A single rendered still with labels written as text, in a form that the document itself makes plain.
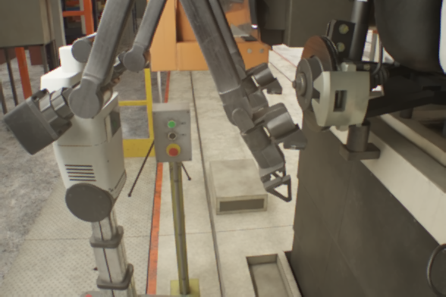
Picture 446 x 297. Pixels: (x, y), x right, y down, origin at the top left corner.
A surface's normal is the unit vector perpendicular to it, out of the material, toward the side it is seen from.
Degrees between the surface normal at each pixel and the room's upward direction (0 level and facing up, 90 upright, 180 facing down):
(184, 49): 90
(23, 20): 90
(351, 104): 93
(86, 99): 90
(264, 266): 0
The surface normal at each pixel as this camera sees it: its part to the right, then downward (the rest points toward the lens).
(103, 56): 0.04, 0.39
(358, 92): 0.25, 0.25
